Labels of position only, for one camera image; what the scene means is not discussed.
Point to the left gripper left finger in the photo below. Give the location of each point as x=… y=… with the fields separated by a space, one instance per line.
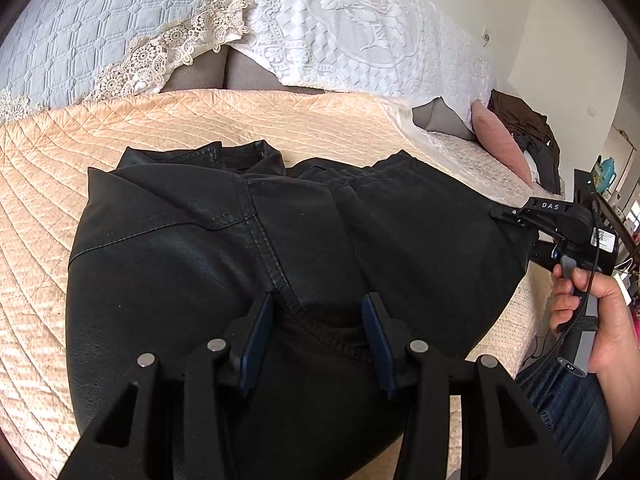
x=132 y=435

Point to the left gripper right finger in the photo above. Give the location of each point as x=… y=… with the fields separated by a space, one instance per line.
x=502 y=435

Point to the black leather jacket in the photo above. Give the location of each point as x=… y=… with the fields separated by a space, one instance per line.
x=173 y=246

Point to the dark brown clothes pile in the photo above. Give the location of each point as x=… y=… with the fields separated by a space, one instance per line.
x=533 y=135

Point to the right hand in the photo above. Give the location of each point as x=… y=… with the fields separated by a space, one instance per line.
x=616 y=339

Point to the blue jeans leg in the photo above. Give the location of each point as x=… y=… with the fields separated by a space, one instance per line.
x=574 y=411

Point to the pink pillow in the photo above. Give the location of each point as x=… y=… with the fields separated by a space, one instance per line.
x=498 y=141

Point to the white embossed cover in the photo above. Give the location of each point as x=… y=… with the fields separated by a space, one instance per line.
x=396 y=48

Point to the beige quilted bedspread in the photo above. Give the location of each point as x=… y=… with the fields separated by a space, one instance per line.
x=44 y=164

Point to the grey upholstered headboard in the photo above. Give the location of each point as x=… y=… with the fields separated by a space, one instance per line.
x=228 y=69

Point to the blue quilted lace-trimmed cover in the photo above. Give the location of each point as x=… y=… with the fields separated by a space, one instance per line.
x=62 y=52

